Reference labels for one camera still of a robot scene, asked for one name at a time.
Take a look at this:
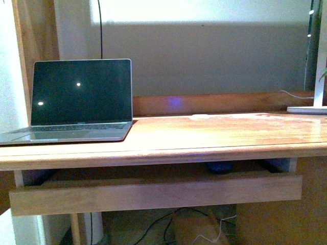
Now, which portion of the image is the white lamp cable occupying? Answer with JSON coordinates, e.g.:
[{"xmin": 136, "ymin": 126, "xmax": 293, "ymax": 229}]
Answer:
[{"xmin": 278, "ymin": 89, "xmax": 315, "ymax": 100}]

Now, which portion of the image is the grey open laptop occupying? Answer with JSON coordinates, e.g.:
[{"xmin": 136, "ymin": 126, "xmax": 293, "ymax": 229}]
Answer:
[{"xmin": 1, "ymin": 59, "xmax": 133, "ymax": 145}]

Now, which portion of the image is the white floor cable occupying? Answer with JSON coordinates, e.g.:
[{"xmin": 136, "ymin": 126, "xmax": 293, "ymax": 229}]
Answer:
[{"xmin": 192, "ymin": 214, "xmax": 237, "ymax": 245}]

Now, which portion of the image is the black floor cable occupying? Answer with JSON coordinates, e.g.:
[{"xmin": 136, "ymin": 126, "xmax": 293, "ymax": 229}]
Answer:
[{"xmin": 132, "ymin": 207, "xmax": 230, "ymax": 245}]

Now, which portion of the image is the wooden pull-out drawer tray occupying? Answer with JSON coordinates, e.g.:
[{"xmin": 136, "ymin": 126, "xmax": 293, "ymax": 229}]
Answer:
[{"xmin": 9, "ymin": 171, "xmax": 302, "ymax": 216}]

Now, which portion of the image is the black hanging wall cable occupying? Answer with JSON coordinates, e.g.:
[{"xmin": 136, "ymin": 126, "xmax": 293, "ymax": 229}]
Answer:
[{"xmin": 97, "ymin": 0, "xmax": 104, "ymax": 60}]

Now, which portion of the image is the wooden rolling stool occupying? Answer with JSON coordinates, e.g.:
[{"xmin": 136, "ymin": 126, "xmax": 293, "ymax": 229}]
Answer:
[{"xmin": 172, "ymin": 212, "xmax": 231, "ymax": 245}]

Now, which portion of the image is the wooden desk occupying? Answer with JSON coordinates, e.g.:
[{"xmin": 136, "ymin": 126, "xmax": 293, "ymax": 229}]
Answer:
[{"xmin": 1, "ymin": 92, "xmax": 326, "ymax": 171}]

